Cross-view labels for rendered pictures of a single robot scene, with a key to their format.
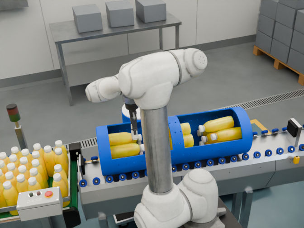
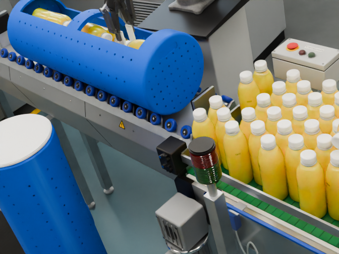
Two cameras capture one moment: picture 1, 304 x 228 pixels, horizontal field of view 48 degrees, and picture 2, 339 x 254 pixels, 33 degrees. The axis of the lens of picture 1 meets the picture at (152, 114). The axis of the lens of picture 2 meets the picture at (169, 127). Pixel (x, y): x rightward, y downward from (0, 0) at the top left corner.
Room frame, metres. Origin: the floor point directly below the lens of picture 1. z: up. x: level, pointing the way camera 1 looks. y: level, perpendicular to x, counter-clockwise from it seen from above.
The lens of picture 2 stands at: (2.32, 1.75, 2.06)
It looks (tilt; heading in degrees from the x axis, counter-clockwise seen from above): 36 degrees down; 244
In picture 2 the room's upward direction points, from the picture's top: 16 degrees counter-clockwise
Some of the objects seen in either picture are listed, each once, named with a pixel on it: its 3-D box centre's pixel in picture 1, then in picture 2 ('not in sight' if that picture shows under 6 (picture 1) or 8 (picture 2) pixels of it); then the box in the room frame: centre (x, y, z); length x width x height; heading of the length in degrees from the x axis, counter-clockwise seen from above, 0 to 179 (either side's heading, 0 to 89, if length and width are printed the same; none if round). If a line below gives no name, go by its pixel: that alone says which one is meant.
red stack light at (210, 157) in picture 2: (12, 110); (203, 153); (1.82, 0.86, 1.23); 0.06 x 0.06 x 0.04
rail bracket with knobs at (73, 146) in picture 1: (75, 152); (175, 156); (1.72, 0.50, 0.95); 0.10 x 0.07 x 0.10; 10
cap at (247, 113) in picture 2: (35, 154); (248, 114); (1.54, 0.68, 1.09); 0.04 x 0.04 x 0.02
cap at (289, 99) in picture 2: (22, 168); (289, 99); (1.42, 0.72, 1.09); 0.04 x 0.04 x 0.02
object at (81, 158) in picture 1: (82, 167); (205, 108); (1.53, 0.42, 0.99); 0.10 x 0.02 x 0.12; 10
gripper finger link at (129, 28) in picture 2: (135, 133); (130, 34); (1.57, 0.10, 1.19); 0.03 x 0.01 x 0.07; 100
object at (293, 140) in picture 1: (292, 132); (4, 29); (1.75, -0.89, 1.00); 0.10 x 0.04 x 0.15; 10
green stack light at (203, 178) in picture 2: (14, 116); (207, 168); (1.82, 0.86, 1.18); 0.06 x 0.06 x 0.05
